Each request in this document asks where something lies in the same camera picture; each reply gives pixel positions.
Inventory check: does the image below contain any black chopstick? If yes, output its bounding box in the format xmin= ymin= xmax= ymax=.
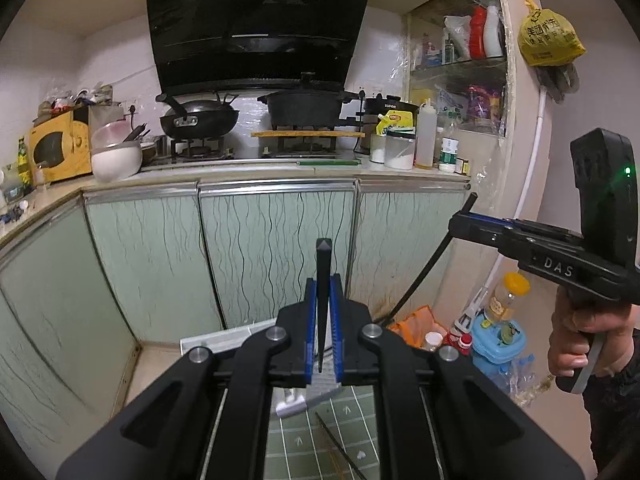
xmin=316 ymin=237 xmax=332 ymax=374
xmin=376 ymin=230 xmax=454 ymax=327
xmin=316 ymin=413 xmax=367 ymax=480

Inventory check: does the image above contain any right hand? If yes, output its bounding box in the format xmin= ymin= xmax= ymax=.
xmin=548 ymin=286 xmax=639 ymax=377

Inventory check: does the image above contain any grey utensil holder rack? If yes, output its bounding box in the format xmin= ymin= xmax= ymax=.
xmin=179 ymin=318 xmax=342 ymax=418

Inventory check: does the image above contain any orange bag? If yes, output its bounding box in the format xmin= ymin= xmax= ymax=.
xmin=390 ymin=306 xmax=448 ymax=351

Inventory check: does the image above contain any yellow lid jar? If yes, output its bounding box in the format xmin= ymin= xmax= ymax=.
xmin=485 ymin=272 xmax=530 ymax=324

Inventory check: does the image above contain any green checked tablecloth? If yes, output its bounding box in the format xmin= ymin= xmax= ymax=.
xmin=262 ymin=387 xmax=381 ymax=479

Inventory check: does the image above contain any blue plastic container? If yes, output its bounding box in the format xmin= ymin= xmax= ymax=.
xmin=471 ymin=312 xmax=527 ymax=376

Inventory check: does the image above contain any green label bottle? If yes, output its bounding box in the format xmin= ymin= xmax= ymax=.
xmin=438 ymin=136 xmax=459 ymax=174

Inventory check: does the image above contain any white squeeze bottle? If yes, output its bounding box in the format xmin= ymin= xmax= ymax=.
xmin=414 ymin=99 xmax=437 ymax=169

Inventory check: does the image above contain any yellow plastic bag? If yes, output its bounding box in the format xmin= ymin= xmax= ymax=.
xmin=518 ymin=0 xmax=587 ymax=67

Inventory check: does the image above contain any black cooking pot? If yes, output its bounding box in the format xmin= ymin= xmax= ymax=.
xmin=257 ymin=79 xmax=360 ymax=130

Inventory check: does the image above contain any black wok pan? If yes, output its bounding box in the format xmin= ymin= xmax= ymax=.
xmin=155 ymin=92 xmax=239 ymax=141

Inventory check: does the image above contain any yellow microwave oven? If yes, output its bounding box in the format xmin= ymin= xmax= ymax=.
xmin=27 ymin=104 xmax=125 ymax=184

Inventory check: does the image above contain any black range hood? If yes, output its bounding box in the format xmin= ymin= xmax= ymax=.
xmin=146 ymin=0 xmax=368 ymax=96

